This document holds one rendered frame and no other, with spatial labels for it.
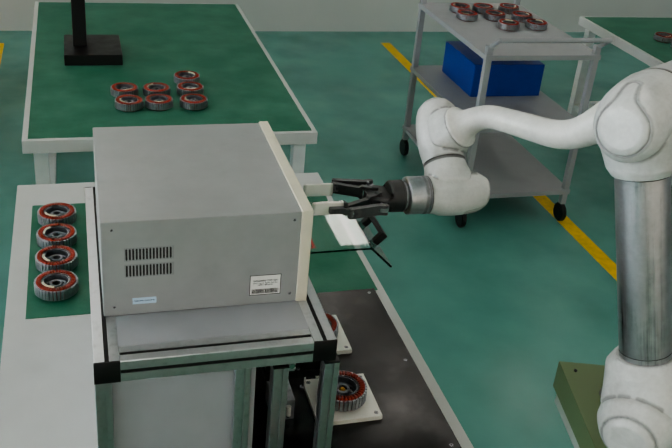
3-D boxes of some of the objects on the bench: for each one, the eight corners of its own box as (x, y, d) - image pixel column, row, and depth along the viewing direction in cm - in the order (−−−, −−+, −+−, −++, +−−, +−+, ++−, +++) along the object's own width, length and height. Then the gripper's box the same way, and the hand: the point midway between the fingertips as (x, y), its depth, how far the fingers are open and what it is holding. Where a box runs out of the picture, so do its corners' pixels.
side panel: (242, 485, 178) (248, 358, 164) (244, 496, 176) (251, 368, 161) (100, 505, 171) (93, 374, 156) (101, 517, 168) (94, 384, 153)
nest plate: (362, 377, 209) (363, 372, 208) (382, 419, 196) (382, 415, 196) (301, 383, 205) (302, 379, 204) (317, 427, 192) (318, 423, 192)
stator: (356, 378, 206) (358, 365, 205) (372, 409, 197) (374, 396, 195) (311, 384, 203) (312, 371, 201) (325, 416, 194) (326, 403, 192)
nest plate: (335, 318, 229) (336, 314, 229) (351, 353, 217) (352, 349, 216) (279, 323, 225) (280, 319, 225) (292, 359, 213) (293, 355, 212)
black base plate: (373, 294, 245) (374, 287, 244) (461, 457, 191) (463, 449, 190) (204, 308, 232) (205, 301, 231) (248, 488, 178) (249, 479, 177)
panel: (205, 299, 232) (206, 199, 218) (250, 483, 176) (257, 364, 162) (200, 300, 232) (202, 199, 218) (245, 484, 176) (251, 365, 162)
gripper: (416, 232, 197) (317, 237, 190) (387, 189, 215) (296, 192, 208) (420, 202, 193) (320, 207, 187) (391, 161, 211) (298, 164, 205)
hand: (318, 199), depth 198 cm, fingers open, 8 cm apart
